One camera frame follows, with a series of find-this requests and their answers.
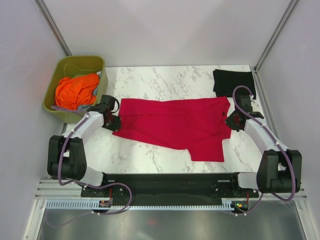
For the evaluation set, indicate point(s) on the aluminium frame post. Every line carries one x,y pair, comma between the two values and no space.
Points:
53,26
276,33

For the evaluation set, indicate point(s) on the folded black t shirt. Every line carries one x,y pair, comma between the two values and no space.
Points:
226,81

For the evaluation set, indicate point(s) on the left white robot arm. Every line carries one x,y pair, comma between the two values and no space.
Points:
66,153

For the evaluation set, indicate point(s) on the white slotted cable duct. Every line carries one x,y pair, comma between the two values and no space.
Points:
100,205

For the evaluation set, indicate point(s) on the orange t shirt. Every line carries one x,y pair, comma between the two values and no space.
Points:
73,92

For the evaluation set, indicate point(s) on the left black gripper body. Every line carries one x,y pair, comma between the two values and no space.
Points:
114,124

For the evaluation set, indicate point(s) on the left aluminium frame post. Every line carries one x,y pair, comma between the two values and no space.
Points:
53,26

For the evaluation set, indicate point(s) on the olive green plastic bin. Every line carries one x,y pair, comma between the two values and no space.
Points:
74,66

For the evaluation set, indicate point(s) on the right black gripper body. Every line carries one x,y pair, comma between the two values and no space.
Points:
231,120

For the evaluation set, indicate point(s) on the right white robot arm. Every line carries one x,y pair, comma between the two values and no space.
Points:
280,168

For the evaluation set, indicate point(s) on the magenta red t shirt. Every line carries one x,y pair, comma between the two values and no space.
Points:
196,125

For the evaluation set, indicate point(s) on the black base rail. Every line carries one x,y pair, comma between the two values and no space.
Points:
161,188

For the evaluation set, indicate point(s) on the right aluminium frame post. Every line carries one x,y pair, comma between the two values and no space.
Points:
276,33

